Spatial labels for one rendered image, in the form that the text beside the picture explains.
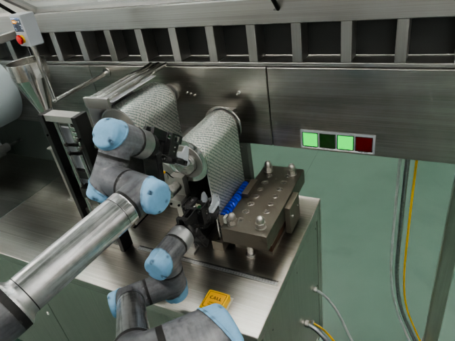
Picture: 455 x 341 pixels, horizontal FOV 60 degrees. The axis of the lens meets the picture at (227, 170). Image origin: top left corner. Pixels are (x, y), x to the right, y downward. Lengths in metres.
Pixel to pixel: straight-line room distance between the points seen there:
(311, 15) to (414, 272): 1.76
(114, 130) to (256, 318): 0.66
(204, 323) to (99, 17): 1.25
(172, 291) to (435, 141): 0.90
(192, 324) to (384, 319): 1.69
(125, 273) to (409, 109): 1.06
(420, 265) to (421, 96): 1.54
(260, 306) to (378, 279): 1.40
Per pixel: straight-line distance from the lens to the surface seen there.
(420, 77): 1.28
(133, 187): 0.84
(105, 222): 0.80
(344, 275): 2.54
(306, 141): 1.43
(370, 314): 2.38
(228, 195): 1.41
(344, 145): 1.40
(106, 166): 0.94
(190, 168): 1.23
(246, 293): 1.27
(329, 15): 1.27
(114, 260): 1.51
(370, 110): 1.34
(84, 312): 1.77
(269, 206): 1.37
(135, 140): 0.96
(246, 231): 1.27
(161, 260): 1.08
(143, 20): 1.57
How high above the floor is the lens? 1.86
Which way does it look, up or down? 32 degrees down
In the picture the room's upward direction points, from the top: 9 degrees counter-clockwise
